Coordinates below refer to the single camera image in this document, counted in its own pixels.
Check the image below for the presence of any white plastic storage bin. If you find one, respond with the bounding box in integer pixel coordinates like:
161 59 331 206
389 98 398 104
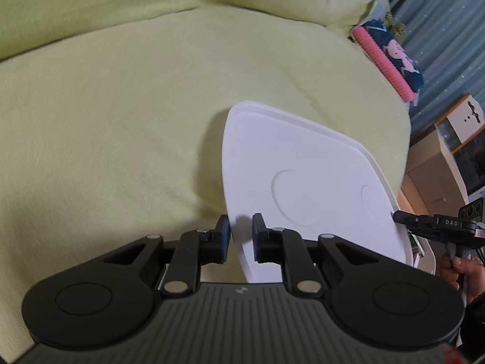
411 235 440 275

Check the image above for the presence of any person's right hand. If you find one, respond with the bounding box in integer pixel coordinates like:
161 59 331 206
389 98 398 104
439 252 485 306

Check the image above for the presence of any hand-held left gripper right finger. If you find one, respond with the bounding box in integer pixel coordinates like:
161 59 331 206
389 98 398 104
252 213 380 297

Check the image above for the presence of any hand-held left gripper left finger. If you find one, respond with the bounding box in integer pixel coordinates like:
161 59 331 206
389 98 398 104
102 214 231 298

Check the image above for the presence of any blue-grey curtain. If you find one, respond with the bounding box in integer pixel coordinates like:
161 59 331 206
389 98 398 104
386 0 485 141

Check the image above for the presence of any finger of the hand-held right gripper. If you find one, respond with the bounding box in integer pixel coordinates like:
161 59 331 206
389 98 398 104
393 210 436 232

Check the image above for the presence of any pink ribbed towel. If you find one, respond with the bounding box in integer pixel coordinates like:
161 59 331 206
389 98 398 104
350 26 413 103

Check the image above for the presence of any white panel with black cutouts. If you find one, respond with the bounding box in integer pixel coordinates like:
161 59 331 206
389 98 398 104
434 93 485 198

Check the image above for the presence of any olive patterned cloth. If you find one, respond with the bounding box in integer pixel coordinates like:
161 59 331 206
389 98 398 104
384 11 406 40

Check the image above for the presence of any white plastic lid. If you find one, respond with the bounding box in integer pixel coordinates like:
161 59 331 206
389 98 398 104
222 100 414 284

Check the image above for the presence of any dark blue cartoon towel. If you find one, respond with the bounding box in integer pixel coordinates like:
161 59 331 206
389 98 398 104
364 19 424 92

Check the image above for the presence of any beige cabinet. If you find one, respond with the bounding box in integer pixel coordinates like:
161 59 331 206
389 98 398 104
402 136 470 221

